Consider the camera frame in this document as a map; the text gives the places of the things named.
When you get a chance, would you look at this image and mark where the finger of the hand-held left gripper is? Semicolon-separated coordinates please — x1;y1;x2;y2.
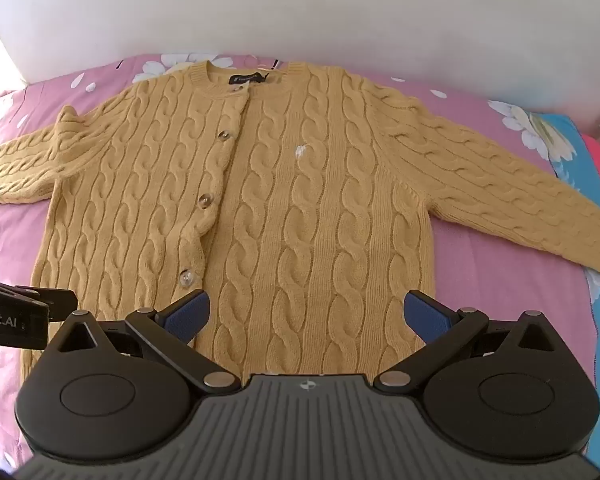
14;285;79;324

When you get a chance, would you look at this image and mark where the pink floral bed sheet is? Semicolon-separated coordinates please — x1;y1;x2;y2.
0;51;600;466

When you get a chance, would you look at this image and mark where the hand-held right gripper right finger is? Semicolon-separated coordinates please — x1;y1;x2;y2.
374;290;557;396

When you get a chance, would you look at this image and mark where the yellow cable-knit cardigan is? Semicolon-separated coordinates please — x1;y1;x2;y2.
0;59;600;378

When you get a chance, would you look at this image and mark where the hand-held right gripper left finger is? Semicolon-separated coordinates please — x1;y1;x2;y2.
55;289;242;394

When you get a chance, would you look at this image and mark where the white headboard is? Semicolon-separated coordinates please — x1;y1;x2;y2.
0;0;600;133

